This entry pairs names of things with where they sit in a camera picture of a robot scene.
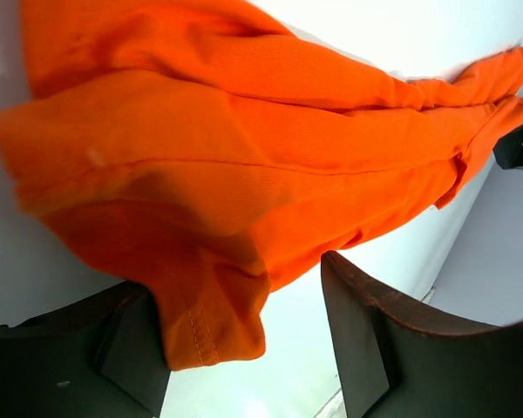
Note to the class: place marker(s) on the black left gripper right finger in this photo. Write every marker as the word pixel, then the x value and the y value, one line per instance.
pixel 399 357

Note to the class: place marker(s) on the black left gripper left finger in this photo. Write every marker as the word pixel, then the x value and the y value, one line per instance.
pixel 99 357

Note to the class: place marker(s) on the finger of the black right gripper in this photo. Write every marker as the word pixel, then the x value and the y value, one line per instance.
pixel 508 151

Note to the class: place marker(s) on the orange t shirt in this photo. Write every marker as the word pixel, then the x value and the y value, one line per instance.
pixel 203 150

